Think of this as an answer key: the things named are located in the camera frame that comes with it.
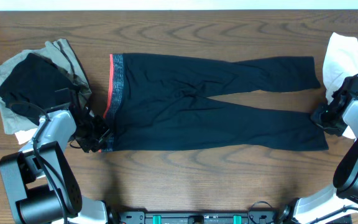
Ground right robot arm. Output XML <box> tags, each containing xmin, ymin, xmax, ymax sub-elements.
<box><xmin>284</xmin><ymin>98</ymin><xmax>358</xmax><ymax>223</ymax></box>

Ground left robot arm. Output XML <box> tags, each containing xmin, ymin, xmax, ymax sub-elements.
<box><xmin>0</xmin><ymin>103</ymin><xmax>114</xmax><ymax>224</ymax></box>

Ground white garment on right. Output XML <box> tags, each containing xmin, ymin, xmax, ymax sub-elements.
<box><xmin>323</xmin><ymin>33</ymin><xmax>358</xmax><ymax>142</ymax></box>

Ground folded beige garment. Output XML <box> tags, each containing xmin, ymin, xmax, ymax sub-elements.
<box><xmin>0</xmin><ymin>39</ymin><xmax>92</xmax><ymax>134</ymax></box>

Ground folded white garment under pile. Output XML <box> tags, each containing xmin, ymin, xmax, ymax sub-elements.
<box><xmin>0</xmin><ymin>83</ymin><xmax>40</xmax><ymax>145</ymax></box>

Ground black leggings with red waistband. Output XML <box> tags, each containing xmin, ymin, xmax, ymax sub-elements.
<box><xmin>103</xmin><ymin>54</ymin><xmax>328</xmax><ymax>152</ymax></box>

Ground folded black garment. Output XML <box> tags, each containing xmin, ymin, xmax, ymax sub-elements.
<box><xmin>0</xmin><ymin>54</ymin><xmax>81</xmax><ymax>125</ymax></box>

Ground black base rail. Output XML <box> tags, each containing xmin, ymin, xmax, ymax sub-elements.
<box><xmin>108</xmin><ymin>209</ymin><xmax>278</xmax><ymax>224</ymax></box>

